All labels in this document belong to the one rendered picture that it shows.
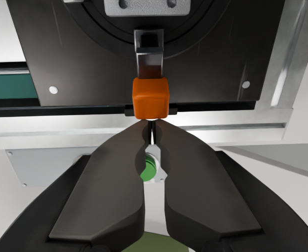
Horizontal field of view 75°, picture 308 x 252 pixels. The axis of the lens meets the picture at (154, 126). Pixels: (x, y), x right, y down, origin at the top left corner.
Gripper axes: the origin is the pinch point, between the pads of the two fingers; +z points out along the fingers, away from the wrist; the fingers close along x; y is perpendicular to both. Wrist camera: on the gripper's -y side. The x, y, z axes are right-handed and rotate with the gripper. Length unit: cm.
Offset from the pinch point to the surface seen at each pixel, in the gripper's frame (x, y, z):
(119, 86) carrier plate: -3.2, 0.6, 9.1
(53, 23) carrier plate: -8.4, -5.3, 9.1
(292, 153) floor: 105, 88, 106
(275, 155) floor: 92, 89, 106
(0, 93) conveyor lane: -17.4, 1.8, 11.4
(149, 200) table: -1.0, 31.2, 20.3
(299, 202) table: 34, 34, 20
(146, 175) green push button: -0.8, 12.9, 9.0
